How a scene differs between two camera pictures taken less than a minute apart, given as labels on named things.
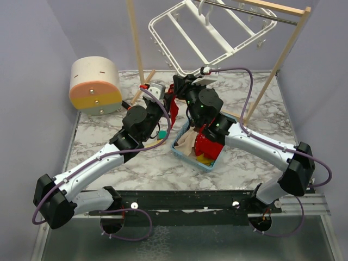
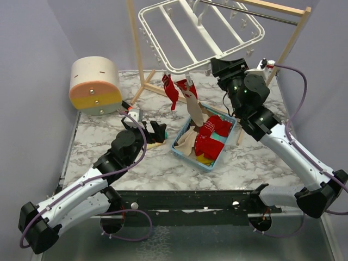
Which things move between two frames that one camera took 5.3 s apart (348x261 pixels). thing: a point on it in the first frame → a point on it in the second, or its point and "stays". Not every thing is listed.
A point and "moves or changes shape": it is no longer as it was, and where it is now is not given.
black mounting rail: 188,207 stays
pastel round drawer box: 95,87 stays
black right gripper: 181,85 → 237,64
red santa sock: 174,107 moves or changes shape
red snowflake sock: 210,149 stays
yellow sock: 202,159 stays
